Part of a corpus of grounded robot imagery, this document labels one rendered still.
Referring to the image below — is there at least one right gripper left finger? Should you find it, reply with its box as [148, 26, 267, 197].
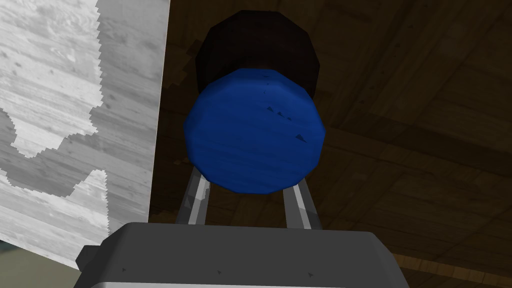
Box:
[175, 165, 211, 226]

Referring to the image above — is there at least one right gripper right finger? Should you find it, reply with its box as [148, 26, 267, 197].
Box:
[282, 177, 323, 231]

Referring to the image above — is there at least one blue and black door knob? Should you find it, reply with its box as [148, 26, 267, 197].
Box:
[183, 9, 327, 196]

